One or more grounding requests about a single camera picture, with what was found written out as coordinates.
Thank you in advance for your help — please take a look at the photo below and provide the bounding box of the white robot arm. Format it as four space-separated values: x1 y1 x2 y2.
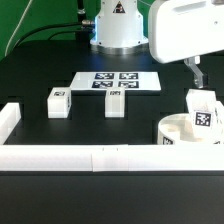
90 0 224 88

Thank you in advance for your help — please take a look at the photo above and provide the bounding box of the white cable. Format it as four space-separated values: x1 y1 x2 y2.
3 0 34 58

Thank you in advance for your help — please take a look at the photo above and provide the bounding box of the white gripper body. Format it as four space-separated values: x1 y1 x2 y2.
148 0 224 63

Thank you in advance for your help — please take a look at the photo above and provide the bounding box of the white marker base plate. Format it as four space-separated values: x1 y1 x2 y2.
70 71 161 91

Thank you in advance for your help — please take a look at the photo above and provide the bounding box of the white fence wall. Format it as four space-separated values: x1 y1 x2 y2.
0 102 21 145
0 145 224 172

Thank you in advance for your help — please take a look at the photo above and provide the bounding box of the white front fence wall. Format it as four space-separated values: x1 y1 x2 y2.
0 145 224 172

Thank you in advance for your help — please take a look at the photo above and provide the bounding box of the black cable bundle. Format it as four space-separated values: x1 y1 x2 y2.
13 0 98 48

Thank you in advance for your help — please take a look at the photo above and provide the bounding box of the white left fence wall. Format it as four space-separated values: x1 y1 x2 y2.
0 102 21 145

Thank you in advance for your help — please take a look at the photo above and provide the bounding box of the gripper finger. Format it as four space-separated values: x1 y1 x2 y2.
184 56 204 89

